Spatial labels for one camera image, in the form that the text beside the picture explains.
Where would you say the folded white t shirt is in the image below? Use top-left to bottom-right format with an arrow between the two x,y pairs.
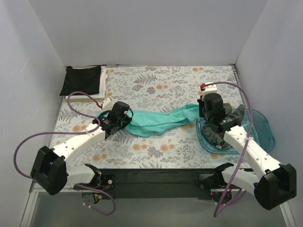
71,67 -> 108,99

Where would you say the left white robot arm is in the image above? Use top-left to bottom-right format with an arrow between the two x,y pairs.
30,98 -> 132,195

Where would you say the folded beige t shirt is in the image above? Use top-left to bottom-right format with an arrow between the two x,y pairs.
64,96 -> 104,102

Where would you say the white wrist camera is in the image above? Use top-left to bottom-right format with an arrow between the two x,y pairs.
101,97 -> 115,111
200,82 -> 217,101

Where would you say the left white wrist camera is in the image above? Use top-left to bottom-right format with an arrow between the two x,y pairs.
101,97 -> 115,111

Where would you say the floral table cloth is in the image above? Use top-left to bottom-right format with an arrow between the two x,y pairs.
44,65 -> 251,169

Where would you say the folded black t shirt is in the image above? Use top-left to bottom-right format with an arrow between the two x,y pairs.
60,66 -> 101,96

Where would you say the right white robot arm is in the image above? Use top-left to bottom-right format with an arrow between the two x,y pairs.
198,93 -> 297,210

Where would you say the dark grey t shirt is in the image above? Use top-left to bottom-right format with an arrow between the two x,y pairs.
201,103 -> 245,150

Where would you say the blue transparent plastic basket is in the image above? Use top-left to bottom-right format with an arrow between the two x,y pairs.
196,109 -> 275,155

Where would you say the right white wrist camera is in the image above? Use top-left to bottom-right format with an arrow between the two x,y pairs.
200,82 -> 217,101

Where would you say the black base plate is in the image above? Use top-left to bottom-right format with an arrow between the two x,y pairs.
86,168 -> 227,200

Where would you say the teal t shirt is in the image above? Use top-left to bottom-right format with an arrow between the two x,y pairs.
125,104 -> 199,138

